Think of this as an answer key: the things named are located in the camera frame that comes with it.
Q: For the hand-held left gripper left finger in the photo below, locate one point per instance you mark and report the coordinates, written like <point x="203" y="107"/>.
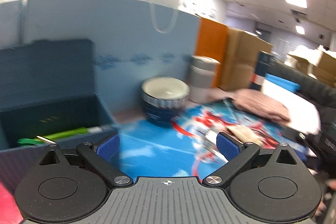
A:
<point x="109" y="146"/>

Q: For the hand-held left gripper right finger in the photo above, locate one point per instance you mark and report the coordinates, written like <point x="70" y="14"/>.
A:
<point x="227" y="146"/>

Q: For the green marker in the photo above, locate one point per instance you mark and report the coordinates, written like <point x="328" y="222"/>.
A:
<point x="68" y="132"/>

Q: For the dark blue plastic storage box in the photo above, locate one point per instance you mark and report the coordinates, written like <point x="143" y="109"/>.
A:
<point x="52" y="69"/>

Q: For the person's right forearm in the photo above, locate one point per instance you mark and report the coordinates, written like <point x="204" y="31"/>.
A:
<point x="309" y="85"/>

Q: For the cream coloured tube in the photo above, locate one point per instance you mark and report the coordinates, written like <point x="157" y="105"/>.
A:
<point x="246" y="134"/>

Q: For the white plastic bag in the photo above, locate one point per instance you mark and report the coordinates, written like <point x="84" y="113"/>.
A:
<point x="296" y="106"/>

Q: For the printed cartoon desk mat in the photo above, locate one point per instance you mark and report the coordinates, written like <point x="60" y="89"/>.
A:
<point x="157" y="145"/>

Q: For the bright blue flat object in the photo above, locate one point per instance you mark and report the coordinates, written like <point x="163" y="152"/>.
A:
<point x="283" y="82"/>

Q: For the grey and white tumbler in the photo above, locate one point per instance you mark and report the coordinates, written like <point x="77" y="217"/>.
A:
<point x="202" y="74"/>

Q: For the open cardboard box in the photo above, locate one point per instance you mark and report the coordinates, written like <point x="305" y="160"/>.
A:
<point x="325" y="61"/>

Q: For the dark blue striped box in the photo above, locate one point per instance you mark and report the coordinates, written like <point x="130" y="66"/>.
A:
<point x="261" y="69"/>

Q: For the brown cardboard box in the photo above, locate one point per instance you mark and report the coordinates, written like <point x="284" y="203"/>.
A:
<point x="241" y="56"/>

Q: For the orange printed box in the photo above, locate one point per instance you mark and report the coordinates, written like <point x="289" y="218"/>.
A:
<point x="210" y="40"/>

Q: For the pink board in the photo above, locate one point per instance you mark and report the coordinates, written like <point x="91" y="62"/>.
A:
<point x="8" y="203"/>

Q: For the large blue printed carton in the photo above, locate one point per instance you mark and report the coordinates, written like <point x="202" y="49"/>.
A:
<point x="118" y="29"/>

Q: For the ceiling light panel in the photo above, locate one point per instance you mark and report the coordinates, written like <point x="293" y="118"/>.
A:
<point x="295" y="0"/>
<point x="299" y="29"/>

